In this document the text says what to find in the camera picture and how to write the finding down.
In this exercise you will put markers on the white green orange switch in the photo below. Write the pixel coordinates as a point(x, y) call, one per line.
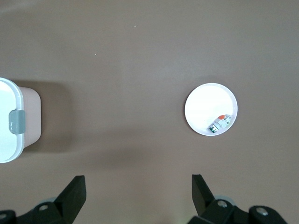
point(219, 123)

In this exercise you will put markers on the brown table mat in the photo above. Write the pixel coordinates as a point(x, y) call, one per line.
point(128, 81)

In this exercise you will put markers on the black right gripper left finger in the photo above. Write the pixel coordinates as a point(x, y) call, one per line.
point(67, 203)

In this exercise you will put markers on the white lidded pink container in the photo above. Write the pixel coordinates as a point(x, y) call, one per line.
point(7, 112)

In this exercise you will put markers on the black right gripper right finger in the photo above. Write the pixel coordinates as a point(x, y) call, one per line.
point(204, 203)

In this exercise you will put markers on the pink round plate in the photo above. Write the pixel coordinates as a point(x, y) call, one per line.
point(205, 102)

